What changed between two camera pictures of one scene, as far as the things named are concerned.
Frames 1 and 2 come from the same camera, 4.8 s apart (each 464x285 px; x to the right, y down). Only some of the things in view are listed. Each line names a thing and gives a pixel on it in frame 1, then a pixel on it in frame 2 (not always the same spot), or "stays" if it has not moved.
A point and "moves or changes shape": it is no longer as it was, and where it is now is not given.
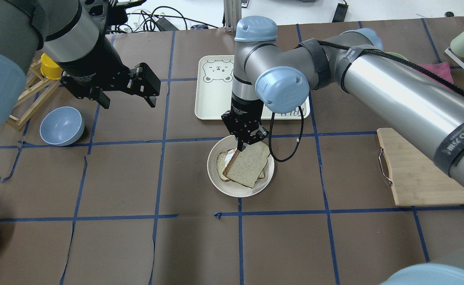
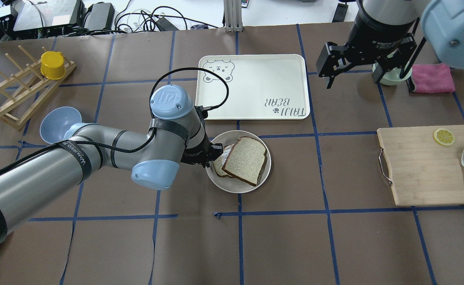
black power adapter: (340, 14) stays
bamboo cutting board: (416, 180) stays
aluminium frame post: (232, 13) stays
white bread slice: (245, 167) moves or changes shape
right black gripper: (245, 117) to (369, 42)
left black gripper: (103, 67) to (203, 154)
